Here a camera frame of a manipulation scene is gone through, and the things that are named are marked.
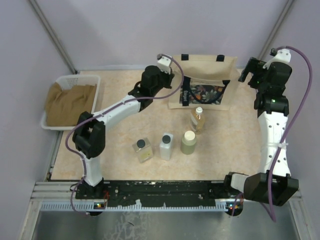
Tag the aluminium front frame rails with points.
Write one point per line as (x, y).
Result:
(55, 190)

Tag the white slotted cable duct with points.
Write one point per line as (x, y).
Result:
(96, 206)

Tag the olive green bottle cream cap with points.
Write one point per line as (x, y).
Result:
(188, 142)

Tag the amber liquid clear bottle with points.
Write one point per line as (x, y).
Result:
(197, 119)

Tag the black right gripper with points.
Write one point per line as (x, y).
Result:
(254, 66)

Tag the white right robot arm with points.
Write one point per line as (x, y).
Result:
(273, 181)

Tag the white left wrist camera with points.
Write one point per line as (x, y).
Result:
(164, 63)

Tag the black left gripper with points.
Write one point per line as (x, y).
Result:
(169, 77)

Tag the cream canvas tote bag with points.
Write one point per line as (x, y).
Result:
(210, 82)

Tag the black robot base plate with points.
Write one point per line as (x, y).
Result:
(84, 193)

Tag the aluminium frame rail right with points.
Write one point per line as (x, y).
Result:
(275, 29)

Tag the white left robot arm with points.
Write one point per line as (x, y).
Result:
(89, 135)

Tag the aluminium frame rail left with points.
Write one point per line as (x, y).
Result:
(53, 36)

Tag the white plastic basket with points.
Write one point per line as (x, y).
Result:
(67, 82)

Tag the clear square bottle black cap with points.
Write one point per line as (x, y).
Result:
(143, 149)

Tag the white square bottle black cap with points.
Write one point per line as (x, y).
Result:
(166, 146)

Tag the aluminium frame rail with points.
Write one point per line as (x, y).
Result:
(275, 29)
(53, 36)

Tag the brown cloth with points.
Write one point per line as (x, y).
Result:
(64, 107)

